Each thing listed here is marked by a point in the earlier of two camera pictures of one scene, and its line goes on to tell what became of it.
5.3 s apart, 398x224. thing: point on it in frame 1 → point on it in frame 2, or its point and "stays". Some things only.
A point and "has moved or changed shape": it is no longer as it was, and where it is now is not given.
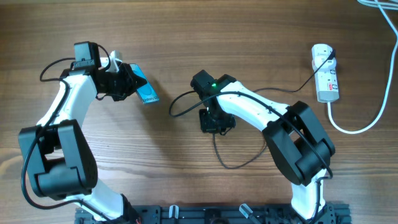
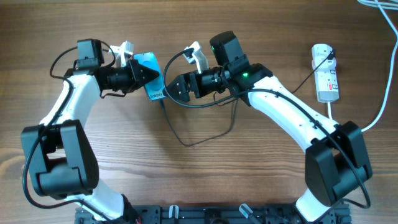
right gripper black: [206, 127] → [183, 81]
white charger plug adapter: [319, 60] stays
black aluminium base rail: [219, 214] stays
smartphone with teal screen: [146, 93] has moved or changed shape
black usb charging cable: [214, 135] → [331, 55]
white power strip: [326, 82] stays
